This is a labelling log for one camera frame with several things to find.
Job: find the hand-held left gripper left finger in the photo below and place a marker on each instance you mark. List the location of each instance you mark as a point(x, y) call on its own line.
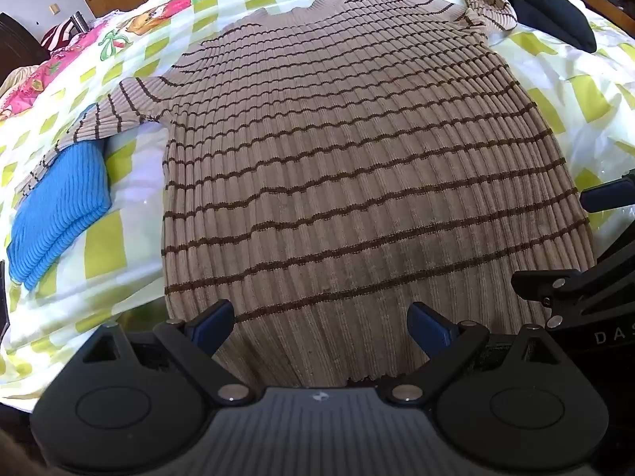
point(216, 321)

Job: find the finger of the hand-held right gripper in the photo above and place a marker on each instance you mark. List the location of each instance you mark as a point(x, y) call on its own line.
point(545, 285)
point(607, 194)

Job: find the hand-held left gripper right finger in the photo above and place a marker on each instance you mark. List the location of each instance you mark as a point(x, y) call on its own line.
point(426, 326)

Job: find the brown striped ribbed sweater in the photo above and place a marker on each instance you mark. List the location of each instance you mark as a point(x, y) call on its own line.
point(357, 158)

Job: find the checked cartoon-print bedsheet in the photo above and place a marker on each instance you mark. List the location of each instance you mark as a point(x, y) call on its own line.
point(570, 99)

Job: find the blue knit garment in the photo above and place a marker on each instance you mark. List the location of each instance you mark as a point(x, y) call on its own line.
point(54, 213)

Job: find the black garment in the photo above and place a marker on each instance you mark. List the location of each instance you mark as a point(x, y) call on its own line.
point(550, 5)

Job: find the pale yellow pillow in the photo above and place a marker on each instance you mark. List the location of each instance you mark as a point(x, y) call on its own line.
point(12, 82)

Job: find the red striped cloth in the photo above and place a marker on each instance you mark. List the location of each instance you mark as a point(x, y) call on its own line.
point(59, 34)

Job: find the metal bottle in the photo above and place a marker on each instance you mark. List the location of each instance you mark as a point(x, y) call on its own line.
point(78, 24)

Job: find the dark wooden headboard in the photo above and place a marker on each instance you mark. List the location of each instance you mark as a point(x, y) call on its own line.
point(17, 44)

